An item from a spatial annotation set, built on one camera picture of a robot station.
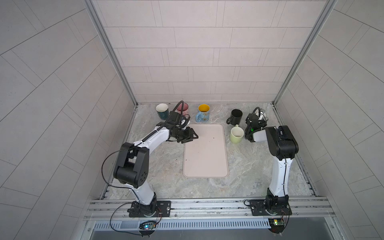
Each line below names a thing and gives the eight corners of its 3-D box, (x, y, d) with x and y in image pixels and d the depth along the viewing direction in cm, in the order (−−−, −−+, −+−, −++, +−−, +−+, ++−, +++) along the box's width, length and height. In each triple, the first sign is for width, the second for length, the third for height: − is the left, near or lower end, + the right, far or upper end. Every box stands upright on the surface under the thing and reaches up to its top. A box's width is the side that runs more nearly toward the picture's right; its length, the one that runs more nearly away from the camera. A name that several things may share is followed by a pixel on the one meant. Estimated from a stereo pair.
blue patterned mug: (196, 123, 106) (196, 113, 97) (199, 113, 113) (199, 102, 104) (207, 125, 105) (208, 115, 96) (209, 114, 112) (210, 104, 103)
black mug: (226, 124, 105) (228, 117, 99) (232, 114, 111) (234, 107, 105) (236, 128, 103) (238, 121, 97) (241, 118, 109) (244, 111, 103)
